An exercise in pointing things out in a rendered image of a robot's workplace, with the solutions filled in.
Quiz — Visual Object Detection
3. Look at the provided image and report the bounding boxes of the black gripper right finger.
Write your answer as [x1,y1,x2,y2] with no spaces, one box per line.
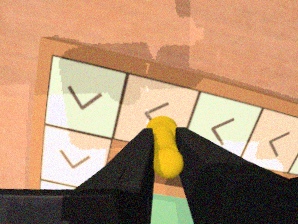
[174,127,298,224]

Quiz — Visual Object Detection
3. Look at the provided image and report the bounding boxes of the yellow game pawn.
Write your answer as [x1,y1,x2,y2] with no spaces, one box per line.
[145,116,184,179]

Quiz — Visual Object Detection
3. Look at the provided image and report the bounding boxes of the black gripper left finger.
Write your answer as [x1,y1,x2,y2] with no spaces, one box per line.
[0,128,154,224]

